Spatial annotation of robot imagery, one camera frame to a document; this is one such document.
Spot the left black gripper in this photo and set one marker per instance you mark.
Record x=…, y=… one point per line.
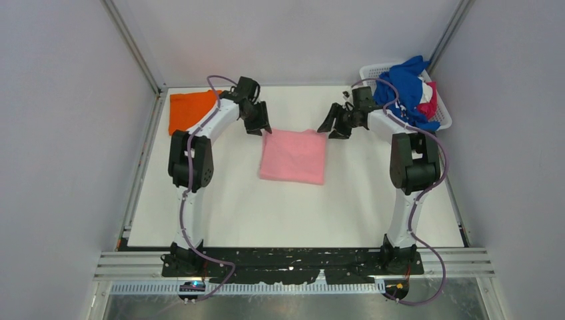
x=254, y=128

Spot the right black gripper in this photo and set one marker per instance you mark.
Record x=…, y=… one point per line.
x=327, y=126

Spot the pink t shirt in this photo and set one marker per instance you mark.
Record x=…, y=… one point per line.
x=293, y=156

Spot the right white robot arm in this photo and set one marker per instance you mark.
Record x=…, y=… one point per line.
x=414, y=167

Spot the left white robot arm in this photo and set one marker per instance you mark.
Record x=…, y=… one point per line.
x=191, y=165

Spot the folded orange t shirt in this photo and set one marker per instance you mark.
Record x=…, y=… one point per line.
x=187, y=109

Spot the blue t shirt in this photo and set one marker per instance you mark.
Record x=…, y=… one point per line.
x=402, y=88

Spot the red white t shirt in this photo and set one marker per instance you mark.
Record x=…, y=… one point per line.
x=428, y=103

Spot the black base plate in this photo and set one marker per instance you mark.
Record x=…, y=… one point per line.
x=287, y=266

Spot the white slotted cable duct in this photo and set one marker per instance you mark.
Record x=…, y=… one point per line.
x=196, y=287

